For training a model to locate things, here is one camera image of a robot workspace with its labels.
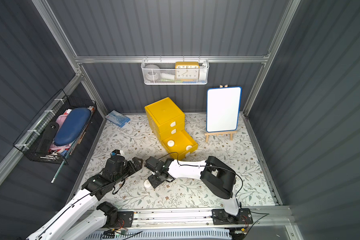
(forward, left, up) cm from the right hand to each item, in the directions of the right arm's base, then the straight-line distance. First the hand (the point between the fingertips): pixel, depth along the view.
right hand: (157, 177), depth 85 cm
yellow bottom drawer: (+23, -12, -1) cm, 26 cm away
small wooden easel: (+31, -47, +2) cm, 57 cm away
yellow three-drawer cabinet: (+30, -4, +18) cm, 35 cm away
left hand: (+3, +10, +11) cm, 15 cm away
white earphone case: (+24, -6, -1) cm, 25 cm away
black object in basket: (+4, +42, +33) cm, 54 cm away
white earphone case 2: (+21, -18, -1) cm, 28 cm away
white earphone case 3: (-4, +5, -1) cm, 6 cm away
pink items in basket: (+17, +45, +31) cm, 57 cm away
